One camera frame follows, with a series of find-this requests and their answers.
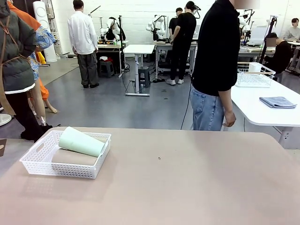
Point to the white cylinder container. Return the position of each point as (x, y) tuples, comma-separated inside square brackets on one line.
[(255, 67)]

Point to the seated person in grey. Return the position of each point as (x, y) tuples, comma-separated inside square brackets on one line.
[(293, 32)]

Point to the dark plastic stool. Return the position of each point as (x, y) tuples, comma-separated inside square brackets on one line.
[(106, 69)]

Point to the person bare forearm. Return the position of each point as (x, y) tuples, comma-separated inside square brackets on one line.
[(225, 100)]

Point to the brown board piece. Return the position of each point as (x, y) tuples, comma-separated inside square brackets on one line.
[(2, 147)]

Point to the person bare hand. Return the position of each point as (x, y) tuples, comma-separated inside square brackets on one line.
[(230, 118)]

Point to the mint green cup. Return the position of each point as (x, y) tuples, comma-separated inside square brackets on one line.
[(79, 141)]

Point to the person in black top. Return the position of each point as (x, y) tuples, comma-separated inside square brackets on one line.
[(173, 23)]

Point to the white standing desk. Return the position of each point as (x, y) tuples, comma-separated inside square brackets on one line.
[(138, 48)]

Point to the person in white shirt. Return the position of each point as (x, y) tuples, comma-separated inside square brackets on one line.
[(82, 35)]

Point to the white side table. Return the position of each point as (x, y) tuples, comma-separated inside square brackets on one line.
[(253, 112)]

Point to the grey metal workbench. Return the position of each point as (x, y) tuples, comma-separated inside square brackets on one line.
[(164, 47)]

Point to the black camera tripod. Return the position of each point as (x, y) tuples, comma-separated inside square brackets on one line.
[(269, 35)]

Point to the grey plastic stool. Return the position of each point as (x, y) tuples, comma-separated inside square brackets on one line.
[(143, 75)]

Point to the brown paper cup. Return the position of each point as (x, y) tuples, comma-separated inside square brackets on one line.
[(75, 158)]

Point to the seated person in black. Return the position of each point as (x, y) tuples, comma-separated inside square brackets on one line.
[(280, 54)]

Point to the folded grey cloth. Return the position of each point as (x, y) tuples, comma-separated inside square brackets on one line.
[(277, 102)]

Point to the person black polo blue jeans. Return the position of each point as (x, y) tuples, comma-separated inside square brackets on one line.
[(215, 47)]

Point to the white perforated plastic basket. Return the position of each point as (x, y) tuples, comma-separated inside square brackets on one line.
[(70, 173)]

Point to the mannequin orange and blue clothes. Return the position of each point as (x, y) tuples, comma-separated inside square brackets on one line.
[(44, 37)]

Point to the wooden top workbench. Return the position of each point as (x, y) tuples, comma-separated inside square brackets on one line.
[(110, 46)]

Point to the person black tee black trousers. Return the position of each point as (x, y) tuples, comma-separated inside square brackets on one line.
[(185, 35)]

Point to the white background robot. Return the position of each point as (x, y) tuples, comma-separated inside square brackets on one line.
[(155, 24), (111, 27)]

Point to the figure in green puffer jacket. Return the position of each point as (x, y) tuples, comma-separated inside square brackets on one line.
[(16, 58)]

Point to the tall white tower appliance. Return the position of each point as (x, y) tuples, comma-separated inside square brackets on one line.
[(43, 14)]

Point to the white round stand base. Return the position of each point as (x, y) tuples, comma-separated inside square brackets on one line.
[(4, 119)]

